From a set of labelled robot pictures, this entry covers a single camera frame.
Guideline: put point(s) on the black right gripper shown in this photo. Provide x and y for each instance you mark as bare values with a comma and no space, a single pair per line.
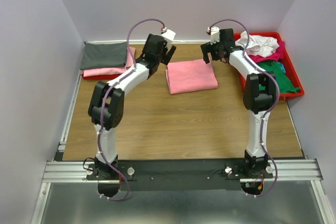
210,50

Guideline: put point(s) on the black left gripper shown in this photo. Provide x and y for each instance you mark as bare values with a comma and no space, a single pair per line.
166,52

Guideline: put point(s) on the light pink t shirt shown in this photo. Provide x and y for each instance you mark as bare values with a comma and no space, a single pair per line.
190,76

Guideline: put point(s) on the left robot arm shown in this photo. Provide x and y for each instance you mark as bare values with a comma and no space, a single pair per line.
106,107

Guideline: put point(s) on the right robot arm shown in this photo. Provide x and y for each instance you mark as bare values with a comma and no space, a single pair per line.
261,93

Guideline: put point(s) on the folded pink t shirt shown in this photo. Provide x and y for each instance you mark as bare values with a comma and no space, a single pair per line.
115,70

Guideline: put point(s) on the white t shirt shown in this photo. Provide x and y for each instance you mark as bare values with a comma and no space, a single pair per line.
257,45

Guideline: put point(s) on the folded red t shirt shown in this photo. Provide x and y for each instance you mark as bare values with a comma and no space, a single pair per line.
100,77

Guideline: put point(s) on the folded grey t shirt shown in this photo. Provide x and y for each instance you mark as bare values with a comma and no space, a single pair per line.
96,56

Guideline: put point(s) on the magenta t shirt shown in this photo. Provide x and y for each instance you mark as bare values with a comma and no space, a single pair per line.
276,56

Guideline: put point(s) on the blue t shirt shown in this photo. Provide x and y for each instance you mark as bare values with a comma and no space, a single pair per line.
281,66

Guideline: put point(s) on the green t shirt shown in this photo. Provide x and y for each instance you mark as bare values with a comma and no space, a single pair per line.
285,85

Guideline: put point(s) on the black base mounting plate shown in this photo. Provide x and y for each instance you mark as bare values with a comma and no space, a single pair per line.
175,174

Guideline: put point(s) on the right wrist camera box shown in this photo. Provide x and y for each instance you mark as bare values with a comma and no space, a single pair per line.
214,33

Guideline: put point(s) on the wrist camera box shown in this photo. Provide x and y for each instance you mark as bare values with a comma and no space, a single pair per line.
168,35
214,33

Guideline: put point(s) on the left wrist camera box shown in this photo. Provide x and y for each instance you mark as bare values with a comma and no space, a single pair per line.
168,35

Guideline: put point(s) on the aluminium frame rail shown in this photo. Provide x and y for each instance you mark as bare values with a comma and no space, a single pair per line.
203,124

